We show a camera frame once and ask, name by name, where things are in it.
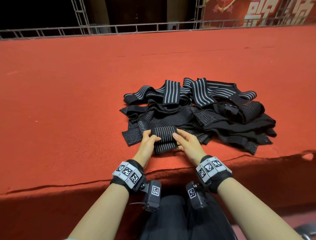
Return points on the person's right hand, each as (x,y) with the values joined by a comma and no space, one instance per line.
(190,146)

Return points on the person's left hand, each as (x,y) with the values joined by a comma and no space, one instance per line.
(145,147)

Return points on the person's right forearm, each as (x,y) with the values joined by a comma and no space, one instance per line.
(256,212)

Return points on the person's left forearm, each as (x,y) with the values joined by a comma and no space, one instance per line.
(96,217)

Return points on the black wristband with marker tags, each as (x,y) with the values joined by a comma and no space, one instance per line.
(127,173)
(213,169)

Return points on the black trousers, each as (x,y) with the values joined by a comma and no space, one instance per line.
(173,222)

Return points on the metal railing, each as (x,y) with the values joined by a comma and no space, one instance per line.
(123,27)

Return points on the metal truss column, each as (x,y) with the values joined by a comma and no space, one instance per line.
(199,12)
(80,15)

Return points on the grey metal stand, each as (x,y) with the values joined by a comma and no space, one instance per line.
(307,232)

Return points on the red banner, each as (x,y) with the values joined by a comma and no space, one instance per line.
(261,10)

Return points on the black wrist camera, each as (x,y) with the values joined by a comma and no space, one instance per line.
(152,194)
(195,194)

